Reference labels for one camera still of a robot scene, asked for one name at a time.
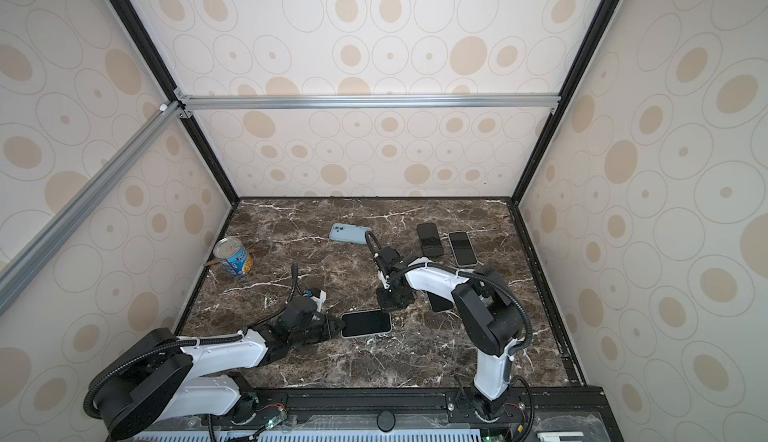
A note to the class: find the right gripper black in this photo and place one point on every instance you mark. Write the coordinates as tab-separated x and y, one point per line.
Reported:
385	307

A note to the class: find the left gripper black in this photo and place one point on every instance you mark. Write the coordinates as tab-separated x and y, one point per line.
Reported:
328	327

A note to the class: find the light blue case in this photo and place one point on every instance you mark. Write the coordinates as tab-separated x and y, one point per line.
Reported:
348	233
462	249
366	323

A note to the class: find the black phone case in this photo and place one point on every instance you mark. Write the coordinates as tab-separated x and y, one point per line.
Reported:
430	239

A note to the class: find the black phone front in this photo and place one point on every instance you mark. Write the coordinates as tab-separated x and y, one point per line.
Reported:
430	239

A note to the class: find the black phone purple edge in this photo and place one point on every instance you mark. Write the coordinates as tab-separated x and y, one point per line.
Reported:
462	249

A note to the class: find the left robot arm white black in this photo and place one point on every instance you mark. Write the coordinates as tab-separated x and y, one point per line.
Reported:
163	376

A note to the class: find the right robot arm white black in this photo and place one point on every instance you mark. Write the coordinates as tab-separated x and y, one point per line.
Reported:
493	318

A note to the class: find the blue tin can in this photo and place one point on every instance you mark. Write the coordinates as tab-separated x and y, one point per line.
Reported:
233	256

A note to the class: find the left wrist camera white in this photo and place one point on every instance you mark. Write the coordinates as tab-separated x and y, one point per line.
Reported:
314	300

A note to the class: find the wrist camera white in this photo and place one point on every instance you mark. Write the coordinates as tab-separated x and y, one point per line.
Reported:
314	300
388	261

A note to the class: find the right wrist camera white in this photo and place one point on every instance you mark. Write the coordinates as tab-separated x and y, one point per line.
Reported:
388	261

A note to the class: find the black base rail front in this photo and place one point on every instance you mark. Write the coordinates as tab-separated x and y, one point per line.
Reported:
522	413

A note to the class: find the left black frame post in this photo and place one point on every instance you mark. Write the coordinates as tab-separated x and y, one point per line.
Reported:
150	54

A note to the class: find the black frame post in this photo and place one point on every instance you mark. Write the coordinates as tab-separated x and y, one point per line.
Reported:
595	32
150	54

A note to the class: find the horizontal aluminium rail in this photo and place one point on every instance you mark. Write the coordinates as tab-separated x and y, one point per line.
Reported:
378	101

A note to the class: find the left diagonal aluminium rail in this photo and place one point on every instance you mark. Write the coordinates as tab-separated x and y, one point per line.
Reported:
31	259

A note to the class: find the right black frame post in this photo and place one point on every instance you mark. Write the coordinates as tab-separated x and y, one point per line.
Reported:
595	32

